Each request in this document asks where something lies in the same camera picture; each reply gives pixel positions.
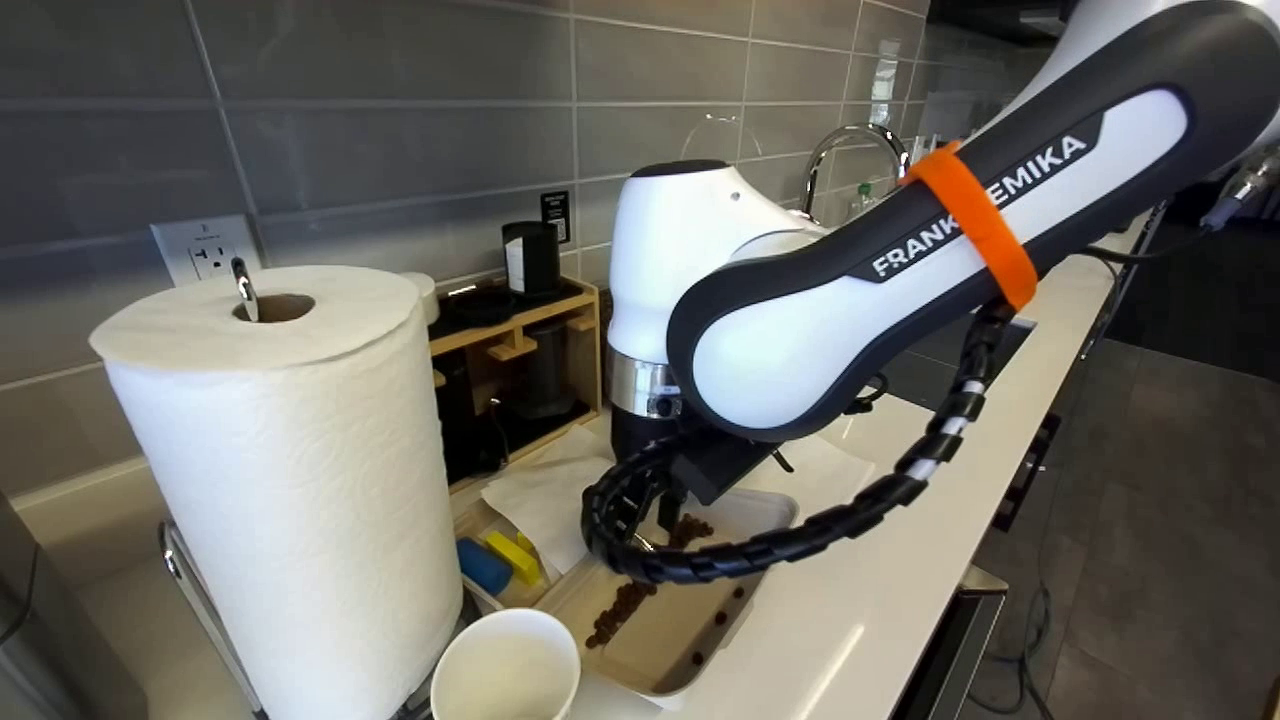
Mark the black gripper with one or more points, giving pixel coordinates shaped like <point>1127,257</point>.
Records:
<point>714,464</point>

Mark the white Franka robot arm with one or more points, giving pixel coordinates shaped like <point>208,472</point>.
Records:
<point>800,334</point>

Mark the white paper towel roll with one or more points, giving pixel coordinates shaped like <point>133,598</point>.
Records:
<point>295,464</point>

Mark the metal paper towel holder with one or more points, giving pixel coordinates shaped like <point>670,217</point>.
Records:
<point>244,287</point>

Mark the crumpled white napkin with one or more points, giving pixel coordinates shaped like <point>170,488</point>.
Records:
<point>543,507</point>

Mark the yellow sponge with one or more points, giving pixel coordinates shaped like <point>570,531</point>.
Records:
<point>519,552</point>

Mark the wooden countertop organizer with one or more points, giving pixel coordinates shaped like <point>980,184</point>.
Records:
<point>535,322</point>

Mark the blue sponge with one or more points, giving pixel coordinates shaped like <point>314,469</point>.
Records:
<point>482,564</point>

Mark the black canister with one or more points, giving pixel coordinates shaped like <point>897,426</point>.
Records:
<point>530,263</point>

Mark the white paper cup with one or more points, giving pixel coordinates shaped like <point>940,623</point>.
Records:
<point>505,675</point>

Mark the dark coffee machine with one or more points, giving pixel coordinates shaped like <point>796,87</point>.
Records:
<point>52,624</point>

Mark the dark wall outlet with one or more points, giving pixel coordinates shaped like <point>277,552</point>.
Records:
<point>552,217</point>

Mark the white wall outlet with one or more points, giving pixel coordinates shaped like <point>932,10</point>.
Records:
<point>207,248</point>

